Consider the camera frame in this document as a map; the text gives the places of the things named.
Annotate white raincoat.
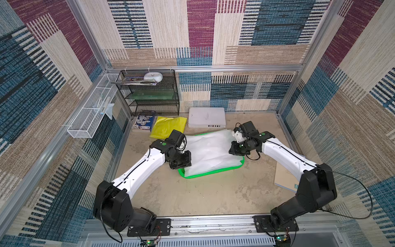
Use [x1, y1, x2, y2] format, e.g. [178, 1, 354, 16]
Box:
[181, 129, 243, 177]

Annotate green plastic basket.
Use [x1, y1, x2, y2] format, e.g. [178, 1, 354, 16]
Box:
[177, 131, 245, 180]

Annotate small yellow raincoat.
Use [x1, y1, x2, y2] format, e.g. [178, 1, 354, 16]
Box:
[150, 116, 187, 140]

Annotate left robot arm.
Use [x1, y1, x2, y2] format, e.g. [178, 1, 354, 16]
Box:
[93, 137, 191, 234]

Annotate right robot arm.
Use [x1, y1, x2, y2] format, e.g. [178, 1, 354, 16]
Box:
[229, 129, 337, 230]

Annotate white flat box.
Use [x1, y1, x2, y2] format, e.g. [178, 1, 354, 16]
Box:
[188, 107, 226, 128]

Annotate blue printed packet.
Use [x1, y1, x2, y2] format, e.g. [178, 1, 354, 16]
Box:
[132, 114, 155, 132]

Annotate cardboard box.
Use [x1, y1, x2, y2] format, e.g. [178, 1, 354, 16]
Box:
[274, 163, 299, 193]

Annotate white round object on shelf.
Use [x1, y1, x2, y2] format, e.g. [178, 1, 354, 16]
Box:
[144, 72, 163, 83]

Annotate magazines on shelf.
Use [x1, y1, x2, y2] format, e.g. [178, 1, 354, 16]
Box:
[111, 77, 157, 86]

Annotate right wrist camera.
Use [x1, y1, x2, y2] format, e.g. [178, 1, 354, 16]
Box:
[232, 121, 260, 143]

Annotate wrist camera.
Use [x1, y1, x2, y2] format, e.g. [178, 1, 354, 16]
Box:
[167, 130, 187, 151]
[232, 121, 260, 143]

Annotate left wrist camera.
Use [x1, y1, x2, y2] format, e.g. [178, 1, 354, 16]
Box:
[167, 130, 187, 151]

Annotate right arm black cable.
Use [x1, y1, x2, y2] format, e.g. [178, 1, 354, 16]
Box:
[320, 168, 373, 220]

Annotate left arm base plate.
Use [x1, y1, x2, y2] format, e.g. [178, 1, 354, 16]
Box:
[127, 218, 171, 237]

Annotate black wire shelf rack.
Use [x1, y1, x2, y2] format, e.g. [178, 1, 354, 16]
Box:
[115, 70, 180, 116]

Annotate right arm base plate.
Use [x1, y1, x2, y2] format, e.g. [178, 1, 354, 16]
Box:
[253, 215, 299, 233]

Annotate aluminium front rail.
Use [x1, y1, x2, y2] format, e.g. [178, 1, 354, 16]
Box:
[77, 212, 351, 247]

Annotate white wire wall basket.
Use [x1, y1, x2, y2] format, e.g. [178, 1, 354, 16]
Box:
[67, 74, 117, 139]

